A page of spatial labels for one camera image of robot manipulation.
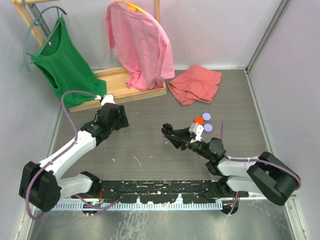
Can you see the black round charging case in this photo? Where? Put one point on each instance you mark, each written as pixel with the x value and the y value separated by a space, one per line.
pixel 167 129

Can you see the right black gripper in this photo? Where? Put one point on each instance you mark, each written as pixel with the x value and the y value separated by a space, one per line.
pixel 178 142

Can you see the orange round charging case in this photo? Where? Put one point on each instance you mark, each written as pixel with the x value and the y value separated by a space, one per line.
pixel 199 120

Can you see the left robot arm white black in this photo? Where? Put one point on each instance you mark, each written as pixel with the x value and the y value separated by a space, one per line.
pixel 42 184

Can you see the lilac earbud charging case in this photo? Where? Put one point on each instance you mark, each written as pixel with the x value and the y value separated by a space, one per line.
pixel 206 116

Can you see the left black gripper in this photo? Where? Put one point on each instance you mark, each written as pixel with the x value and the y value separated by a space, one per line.
pixel 122 121

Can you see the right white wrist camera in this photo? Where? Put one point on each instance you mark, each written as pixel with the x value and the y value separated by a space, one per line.
pixel 196 130

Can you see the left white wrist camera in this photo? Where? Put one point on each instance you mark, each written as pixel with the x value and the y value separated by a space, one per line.
pixel 107 99

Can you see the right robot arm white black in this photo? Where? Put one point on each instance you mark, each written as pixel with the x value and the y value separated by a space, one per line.
pixel 264 174

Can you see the yellow hanger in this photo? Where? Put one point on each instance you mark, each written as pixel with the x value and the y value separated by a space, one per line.
pixel 131 6

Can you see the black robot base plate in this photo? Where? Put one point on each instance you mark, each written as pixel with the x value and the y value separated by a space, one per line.
pixel 161 191

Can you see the coral folded cloth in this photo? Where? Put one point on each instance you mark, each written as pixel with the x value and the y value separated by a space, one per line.
pixel 195 84

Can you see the wooden clothes rack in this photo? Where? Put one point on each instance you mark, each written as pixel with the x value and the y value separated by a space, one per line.
pixel 115 78

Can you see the aluminium corner post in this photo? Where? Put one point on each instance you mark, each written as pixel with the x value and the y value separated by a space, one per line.
pixel 280 10

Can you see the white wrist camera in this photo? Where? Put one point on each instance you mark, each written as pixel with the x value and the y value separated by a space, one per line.
pixel 107 99
pixel 196 130

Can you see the lilac round charging case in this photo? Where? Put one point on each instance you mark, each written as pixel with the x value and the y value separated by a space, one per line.
pixel 208 128

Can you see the pink t-shirt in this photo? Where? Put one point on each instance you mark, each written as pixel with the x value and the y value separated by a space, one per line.
pixel 141 45

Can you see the white slotted cable duct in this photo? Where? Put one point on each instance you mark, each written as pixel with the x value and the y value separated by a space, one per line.
pixel 77 205

